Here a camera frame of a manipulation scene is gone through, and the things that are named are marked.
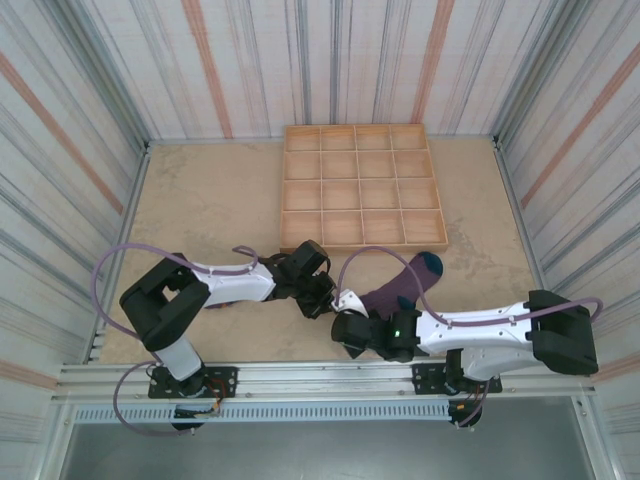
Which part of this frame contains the purple sock with teal toe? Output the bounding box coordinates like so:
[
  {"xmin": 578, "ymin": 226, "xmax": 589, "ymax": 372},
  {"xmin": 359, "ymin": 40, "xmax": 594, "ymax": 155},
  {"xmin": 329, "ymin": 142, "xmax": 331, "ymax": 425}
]
[{"xmin": 359, "ymin": 252, "xmax": 445, "ymax": 321}]

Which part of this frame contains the wooden compartment tray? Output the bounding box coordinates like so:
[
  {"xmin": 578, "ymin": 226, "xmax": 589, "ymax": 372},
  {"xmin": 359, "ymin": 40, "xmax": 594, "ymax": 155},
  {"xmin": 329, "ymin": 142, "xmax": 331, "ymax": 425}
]
[{"xmin": 278, "ymin": 123, "xmax": 449, "ymax": 255}]

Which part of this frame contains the grey metal sheet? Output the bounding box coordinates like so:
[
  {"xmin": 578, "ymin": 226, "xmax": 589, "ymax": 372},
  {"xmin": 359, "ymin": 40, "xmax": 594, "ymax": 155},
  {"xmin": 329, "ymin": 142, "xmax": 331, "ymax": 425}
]
[{"xmin": 59, "ymin": 422, "xmax": 601, "ymax": 480}]

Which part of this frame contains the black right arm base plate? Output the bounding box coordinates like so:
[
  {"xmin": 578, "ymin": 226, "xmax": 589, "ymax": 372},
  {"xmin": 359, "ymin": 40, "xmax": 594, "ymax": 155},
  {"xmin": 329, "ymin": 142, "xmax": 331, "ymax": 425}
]
[{"xmin": 411, "ymin": 362, "xmax": 503, "ymax": 397}]

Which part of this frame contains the aluminium mounting rail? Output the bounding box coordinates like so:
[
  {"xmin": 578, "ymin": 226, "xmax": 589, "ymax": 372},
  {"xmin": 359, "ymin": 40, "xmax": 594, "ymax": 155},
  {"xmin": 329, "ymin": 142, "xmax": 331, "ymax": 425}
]
[{"xmin": 49, "ymin": 362, "xmax": 599, "ymax": 405}]

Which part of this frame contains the slotted grey cable duct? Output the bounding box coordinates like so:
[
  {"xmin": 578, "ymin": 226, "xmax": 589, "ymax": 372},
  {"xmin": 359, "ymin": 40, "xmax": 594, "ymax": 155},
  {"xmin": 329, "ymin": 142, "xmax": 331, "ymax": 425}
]
[{"xmin": 69, "ymin": 403, "xmax": 454, "ymax": 424}]

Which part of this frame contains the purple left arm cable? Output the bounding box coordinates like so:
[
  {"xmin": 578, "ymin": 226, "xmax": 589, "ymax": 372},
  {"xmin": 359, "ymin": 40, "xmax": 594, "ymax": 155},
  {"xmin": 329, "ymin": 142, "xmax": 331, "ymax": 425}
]
[{"xmin": 94, "ymin": 243, "xmax": 261, "ymax": 438}]

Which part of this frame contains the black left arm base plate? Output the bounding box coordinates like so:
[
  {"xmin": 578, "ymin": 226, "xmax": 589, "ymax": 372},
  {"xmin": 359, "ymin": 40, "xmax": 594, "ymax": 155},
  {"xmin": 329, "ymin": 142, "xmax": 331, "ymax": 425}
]
[{"xmin": 148, "ymin": 366, "xmax": 239, "ymax": 400}]

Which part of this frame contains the aluminium side frame rail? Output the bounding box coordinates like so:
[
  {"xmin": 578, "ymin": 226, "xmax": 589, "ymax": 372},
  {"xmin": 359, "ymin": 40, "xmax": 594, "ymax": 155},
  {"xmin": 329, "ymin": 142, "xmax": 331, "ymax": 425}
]
[
  {"xmin": 82, "ymin": 141, "xmax": 154, "ymax": 365},
  {"xmin": 492, "ymin": 134, "xmax": 566, "ymax": 357}
]

